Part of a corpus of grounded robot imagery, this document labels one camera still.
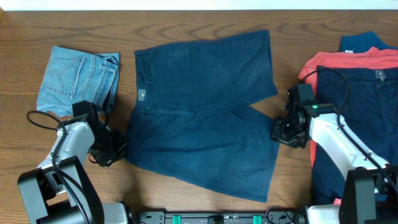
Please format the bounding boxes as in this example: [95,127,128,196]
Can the navy shorts in pile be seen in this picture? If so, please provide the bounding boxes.
[312,67,397,204]

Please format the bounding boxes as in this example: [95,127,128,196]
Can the teal blue garment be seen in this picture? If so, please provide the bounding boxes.
[339,31,397,53]

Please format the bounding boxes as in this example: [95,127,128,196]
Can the dark navy shorts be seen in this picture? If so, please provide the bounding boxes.
[126,30,279,202]

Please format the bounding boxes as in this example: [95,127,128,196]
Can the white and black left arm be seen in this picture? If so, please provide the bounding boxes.
[17,121,130,223]

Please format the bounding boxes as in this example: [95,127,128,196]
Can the red garment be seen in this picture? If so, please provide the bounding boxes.
[297,46,398,206]

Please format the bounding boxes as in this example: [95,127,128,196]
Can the folded light blue denim shorts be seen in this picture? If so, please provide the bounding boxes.
[37,46,120,117]

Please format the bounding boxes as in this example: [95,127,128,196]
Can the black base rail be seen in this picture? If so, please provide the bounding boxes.
[129,207,308,224]

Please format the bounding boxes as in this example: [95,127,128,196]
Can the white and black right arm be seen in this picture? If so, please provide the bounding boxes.
[271,103,397,223]

